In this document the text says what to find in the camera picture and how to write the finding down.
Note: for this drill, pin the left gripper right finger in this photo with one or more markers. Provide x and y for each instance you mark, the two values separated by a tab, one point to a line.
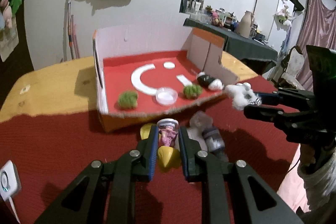
231	192

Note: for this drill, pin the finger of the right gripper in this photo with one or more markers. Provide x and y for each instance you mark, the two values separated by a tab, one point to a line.
294	98
275	115

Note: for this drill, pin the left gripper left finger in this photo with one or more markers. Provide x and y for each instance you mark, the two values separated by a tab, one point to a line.
104	192

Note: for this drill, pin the dark blue paint bottle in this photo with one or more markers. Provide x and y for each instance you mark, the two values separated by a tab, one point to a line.
215	143

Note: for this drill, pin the white plush alpaca toy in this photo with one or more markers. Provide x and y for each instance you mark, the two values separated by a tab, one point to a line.
242	95

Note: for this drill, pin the grey eyeshadow case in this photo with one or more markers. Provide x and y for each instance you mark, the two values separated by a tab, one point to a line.
194	134

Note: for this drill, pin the yellow toy figure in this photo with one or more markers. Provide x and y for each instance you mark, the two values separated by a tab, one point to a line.
168	158

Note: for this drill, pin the black white sock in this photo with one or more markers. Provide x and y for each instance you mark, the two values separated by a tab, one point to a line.
209	82

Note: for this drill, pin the yellow bottle cap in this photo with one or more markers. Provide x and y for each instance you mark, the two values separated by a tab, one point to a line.
145	130

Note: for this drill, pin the pink doll figurine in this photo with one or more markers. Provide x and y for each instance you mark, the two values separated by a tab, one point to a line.
168	128

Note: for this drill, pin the small green yarn ball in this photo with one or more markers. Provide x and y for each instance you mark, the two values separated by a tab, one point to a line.
192	91

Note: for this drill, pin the large green yarn ball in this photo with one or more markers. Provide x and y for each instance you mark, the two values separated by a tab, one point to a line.
128	100

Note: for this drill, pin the clear round plastic lid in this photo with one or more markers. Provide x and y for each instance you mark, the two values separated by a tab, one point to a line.
166	96

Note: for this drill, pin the person's hand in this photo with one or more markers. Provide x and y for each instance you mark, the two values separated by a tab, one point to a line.
308	160

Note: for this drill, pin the pink curtain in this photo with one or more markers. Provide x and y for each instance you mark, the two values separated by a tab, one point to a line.
318	29

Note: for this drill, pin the red knitted table mat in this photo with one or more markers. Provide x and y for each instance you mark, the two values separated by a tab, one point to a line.
50	151

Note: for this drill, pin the dark green side table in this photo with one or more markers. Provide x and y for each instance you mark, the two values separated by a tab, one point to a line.
257	56

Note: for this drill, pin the beige ceramic jug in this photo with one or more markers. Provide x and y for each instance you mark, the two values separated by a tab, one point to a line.
244	26

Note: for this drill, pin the white refrigerator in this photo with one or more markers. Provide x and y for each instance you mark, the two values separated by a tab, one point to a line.
267	14

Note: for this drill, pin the white square charger device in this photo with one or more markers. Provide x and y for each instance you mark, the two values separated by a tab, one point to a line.
10	181

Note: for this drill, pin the orange cardboard box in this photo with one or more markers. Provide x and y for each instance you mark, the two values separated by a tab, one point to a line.
130	58

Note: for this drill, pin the dark wooden door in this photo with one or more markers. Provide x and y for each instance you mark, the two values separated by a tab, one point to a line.
19	62

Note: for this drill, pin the orange silver pole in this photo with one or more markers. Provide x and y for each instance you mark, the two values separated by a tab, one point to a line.
69	28

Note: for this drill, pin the beige paper bag on door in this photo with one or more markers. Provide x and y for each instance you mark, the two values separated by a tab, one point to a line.
9	40

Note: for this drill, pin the pink plush toy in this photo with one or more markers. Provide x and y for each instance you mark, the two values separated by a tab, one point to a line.
6	15

